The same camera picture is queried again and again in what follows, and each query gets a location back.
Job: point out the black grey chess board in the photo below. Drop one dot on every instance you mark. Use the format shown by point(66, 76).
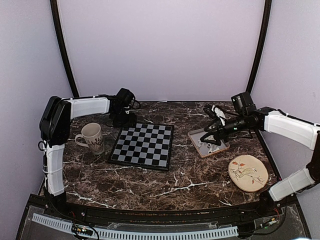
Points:
point(146, 145)

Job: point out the green circuit board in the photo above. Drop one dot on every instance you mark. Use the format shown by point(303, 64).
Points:
point(79, 229)

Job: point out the black front rail base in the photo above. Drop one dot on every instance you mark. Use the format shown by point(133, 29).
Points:
point(242, 215)

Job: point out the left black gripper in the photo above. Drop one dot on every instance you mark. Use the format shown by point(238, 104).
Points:
point(131, 122)

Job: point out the right black frame post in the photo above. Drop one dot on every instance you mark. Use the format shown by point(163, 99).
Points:
point(260, 45)

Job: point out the white slotted cable duct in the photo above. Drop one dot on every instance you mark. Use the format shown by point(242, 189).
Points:
point(119, 231)

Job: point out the metal tray with wooden rim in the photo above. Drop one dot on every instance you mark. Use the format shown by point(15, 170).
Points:
point(205, 149)

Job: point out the beige mug with dark pattern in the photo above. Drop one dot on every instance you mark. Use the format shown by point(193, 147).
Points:
point(91, 137)

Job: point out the left black frame post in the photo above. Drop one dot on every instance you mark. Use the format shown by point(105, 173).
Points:
point(62, 47)

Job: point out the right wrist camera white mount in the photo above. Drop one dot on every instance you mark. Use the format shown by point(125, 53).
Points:
point(215, 113)

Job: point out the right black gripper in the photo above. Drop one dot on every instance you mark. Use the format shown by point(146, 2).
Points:
point(216, 131)

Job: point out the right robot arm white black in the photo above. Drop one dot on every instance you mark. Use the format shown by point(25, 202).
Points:
point(272, 121)

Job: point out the black frame post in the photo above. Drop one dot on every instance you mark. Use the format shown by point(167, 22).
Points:
point(260, 45)
point(62, 47)

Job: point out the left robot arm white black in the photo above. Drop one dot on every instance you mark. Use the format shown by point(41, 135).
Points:
point(55, 127)

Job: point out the oval bird pattern coaster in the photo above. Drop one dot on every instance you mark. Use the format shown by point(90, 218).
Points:
point(248, 173)

